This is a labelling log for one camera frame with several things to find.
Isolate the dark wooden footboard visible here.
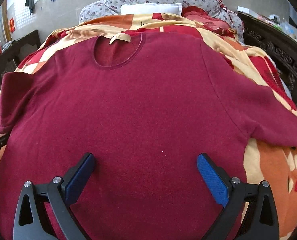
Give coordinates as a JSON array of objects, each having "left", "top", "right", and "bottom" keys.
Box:
[{"left": 0, "top": 30, "right": 41, "bottom": 89}]

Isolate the floral grey quilt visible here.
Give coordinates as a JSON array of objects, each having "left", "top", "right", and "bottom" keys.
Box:
[{"left": 79, "top": 0, "right": 244, "bottom": 42}]

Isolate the maroon knit shirt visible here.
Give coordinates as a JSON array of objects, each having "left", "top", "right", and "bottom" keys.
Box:
[{"left": 0, "top": 31, "right": 297, "bottom": 240}]

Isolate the dark carved wooden headboard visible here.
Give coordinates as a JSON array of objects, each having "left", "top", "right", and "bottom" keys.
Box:
[{"left": 238, "top": 12, "right": 297, "bottom": 106}]

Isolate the dark hanging cloth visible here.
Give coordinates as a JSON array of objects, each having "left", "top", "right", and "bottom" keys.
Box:
[{"left": 25, "top": 0, "right": 35, "bottom": 15}]

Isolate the red pillow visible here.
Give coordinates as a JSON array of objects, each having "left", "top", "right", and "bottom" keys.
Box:
[{"left": 182, "top": 6, "right": 237, "bottom": 38}]

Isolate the white pillow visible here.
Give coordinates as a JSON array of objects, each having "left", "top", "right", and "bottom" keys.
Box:
[{"left": 120, "top": 3, "right": 182, "bottom": 16}]

